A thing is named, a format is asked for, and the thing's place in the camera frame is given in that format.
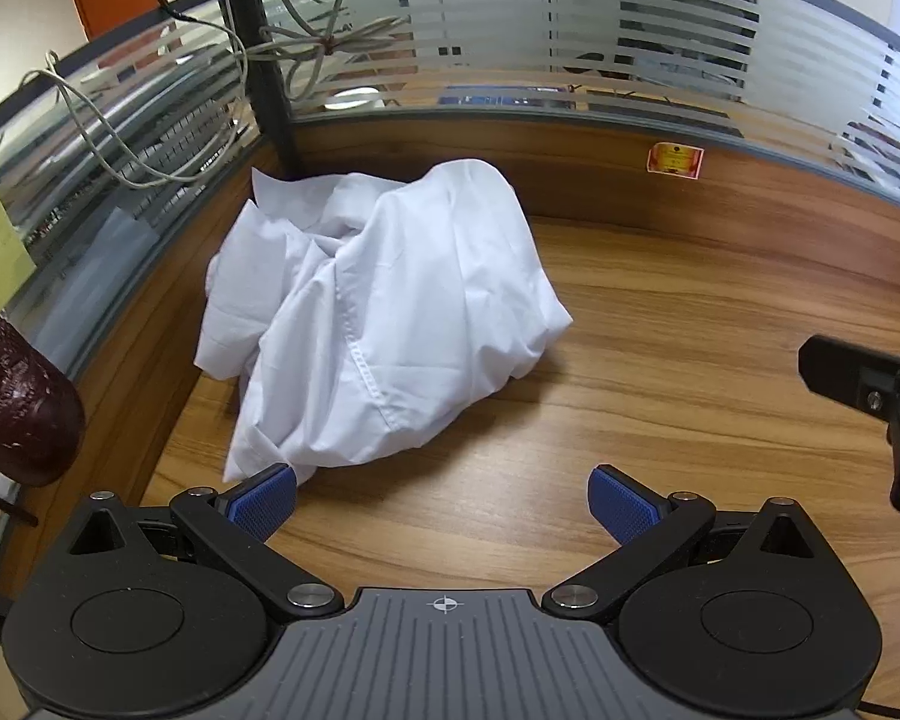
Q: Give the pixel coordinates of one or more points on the black partition post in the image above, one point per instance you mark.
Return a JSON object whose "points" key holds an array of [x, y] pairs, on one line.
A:
{"points": [[270, 90]]}

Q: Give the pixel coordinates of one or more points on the white shirt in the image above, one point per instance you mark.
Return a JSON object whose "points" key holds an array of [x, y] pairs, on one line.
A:
{"points": [[390, 300]]}

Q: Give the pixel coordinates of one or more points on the white round dish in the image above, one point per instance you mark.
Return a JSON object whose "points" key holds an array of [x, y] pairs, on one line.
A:
{"points": [[352, 100]]}

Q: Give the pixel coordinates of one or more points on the blue box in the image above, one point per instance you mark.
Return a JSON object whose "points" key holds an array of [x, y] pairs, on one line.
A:
{"points": [[506, 96]]}

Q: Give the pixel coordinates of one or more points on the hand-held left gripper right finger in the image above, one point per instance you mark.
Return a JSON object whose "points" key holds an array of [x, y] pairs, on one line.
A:
{"points": [[619, 514]]}

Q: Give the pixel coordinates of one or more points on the red yellow sticker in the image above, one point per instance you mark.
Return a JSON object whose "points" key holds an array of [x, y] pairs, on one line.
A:
{"points": [[675, 160]]}

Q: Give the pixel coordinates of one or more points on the dark red bag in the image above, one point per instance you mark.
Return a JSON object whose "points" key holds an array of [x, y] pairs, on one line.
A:
{"points": [[30, 420]]}

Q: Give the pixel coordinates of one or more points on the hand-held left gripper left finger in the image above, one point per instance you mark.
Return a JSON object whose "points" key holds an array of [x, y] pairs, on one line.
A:
{"points": [[262, 504]]}

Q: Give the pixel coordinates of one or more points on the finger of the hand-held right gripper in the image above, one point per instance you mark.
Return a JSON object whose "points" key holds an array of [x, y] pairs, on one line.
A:
{"points": [[840, 371]]}

